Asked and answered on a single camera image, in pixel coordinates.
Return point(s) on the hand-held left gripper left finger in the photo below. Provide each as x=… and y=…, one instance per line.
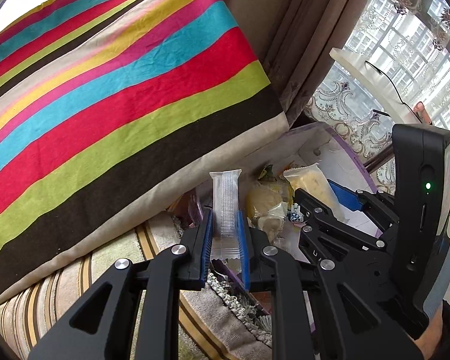
x=207, y=247

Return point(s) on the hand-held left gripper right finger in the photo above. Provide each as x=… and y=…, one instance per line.
x=243, y=251

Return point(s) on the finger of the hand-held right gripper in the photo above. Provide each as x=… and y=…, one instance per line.
x=345, y=197
x=322, y=225

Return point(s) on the clear cake packet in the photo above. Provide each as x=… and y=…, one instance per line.
x=311, y=183

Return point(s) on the slim white snack packet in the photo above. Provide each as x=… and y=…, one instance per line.
x=227, y=202

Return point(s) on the person's right hand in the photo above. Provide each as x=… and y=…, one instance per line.
x=435, y=337

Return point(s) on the small blue white candy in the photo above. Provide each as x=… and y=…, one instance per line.
x=294, y=217

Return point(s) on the pale small pastry packet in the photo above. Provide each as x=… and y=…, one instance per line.
x=272, y=225

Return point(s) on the purple snack packet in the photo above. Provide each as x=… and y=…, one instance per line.
x=191, y=208

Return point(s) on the pink object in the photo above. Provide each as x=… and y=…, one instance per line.
x=422, y=112

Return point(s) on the yellow bun packet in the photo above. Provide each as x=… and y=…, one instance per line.
x=262, y=200

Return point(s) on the yellow green snack packet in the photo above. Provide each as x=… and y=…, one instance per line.
x=268, y=174

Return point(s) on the beige striped towel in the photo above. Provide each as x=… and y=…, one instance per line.
x=97, y=281

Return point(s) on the colourful striped cloth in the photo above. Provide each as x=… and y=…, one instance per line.
x=116, y=101

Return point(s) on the brown curtain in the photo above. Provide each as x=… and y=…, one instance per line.
x=285, y=26

